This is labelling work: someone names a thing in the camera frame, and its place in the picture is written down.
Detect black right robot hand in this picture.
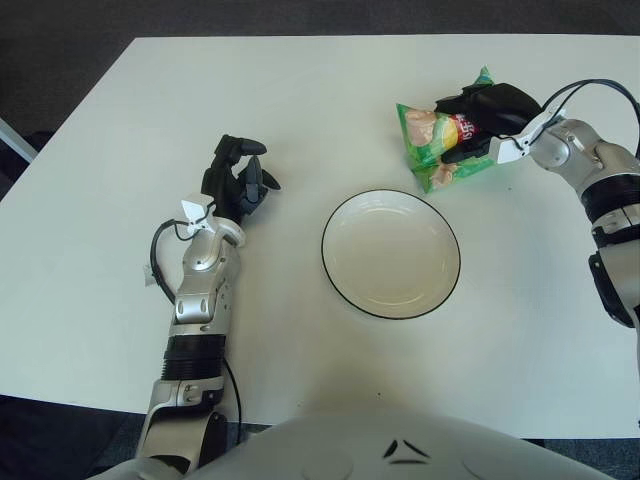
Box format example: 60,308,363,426
433,82,544,164

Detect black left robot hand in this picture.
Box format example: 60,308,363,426
199,133,282,224

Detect green potato chips bag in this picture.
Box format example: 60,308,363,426
395,64,501,196

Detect white plate with black rim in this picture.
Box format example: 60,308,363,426
321,188,461,320

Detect white left wrist label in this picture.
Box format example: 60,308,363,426
180,198,211,236

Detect white metal bar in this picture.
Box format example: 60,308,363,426
0,117,39,162

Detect grey robot torso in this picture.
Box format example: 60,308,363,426
92,410,606,480

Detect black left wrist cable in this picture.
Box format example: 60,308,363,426
149,219,206,304

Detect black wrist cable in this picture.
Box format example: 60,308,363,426
149,219,206,304
539,78,640,151

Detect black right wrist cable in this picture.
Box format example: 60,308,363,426
539,78,640,151

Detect thin black elbow cable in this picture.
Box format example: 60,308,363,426
222,357,244,446

